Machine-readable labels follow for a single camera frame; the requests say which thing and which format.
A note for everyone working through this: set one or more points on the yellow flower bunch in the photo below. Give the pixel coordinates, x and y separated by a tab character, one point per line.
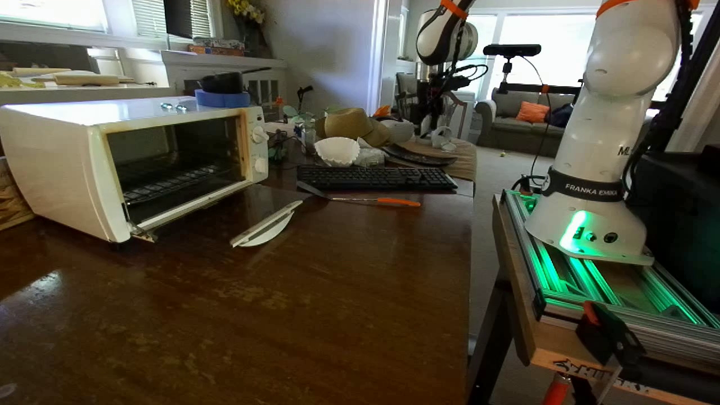
245	10

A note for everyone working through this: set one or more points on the tan crumpled bag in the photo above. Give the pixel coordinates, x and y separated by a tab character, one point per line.
350	124

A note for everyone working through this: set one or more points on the white bowl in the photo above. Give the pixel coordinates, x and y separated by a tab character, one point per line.
339	149

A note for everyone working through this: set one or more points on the black control box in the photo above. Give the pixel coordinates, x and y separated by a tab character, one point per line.
676	225

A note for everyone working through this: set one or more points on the grey sofa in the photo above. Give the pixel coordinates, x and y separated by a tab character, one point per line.
510	132

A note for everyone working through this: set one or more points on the black table clamp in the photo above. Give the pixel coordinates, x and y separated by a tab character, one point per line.
608	334

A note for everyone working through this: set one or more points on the dark blue cushion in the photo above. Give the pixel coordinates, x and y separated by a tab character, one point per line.
559	115

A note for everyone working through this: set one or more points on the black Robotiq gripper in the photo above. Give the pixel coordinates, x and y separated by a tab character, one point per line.
441	89

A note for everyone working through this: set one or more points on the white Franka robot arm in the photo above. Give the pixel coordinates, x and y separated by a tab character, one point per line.
600	127

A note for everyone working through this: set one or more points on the black rounded object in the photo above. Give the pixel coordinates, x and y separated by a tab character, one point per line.
221	81

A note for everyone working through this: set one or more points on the black camera on stand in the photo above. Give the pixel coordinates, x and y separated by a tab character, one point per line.
511	51

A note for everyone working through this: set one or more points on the aluminium robot mounting table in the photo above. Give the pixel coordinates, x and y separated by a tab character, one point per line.
600	288

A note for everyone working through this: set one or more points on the white crumpled cloth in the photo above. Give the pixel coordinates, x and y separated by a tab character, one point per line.
369	155

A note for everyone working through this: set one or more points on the orange cushion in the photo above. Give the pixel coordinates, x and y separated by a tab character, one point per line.
531	114

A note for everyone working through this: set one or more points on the dark round tray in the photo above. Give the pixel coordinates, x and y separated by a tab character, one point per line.
420	155

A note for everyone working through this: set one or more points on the wicker basket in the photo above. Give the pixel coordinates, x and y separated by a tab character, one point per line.
14	199

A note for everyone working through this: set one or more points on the white toaster oven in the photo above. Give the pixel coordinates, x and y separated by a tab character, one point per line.
60	164

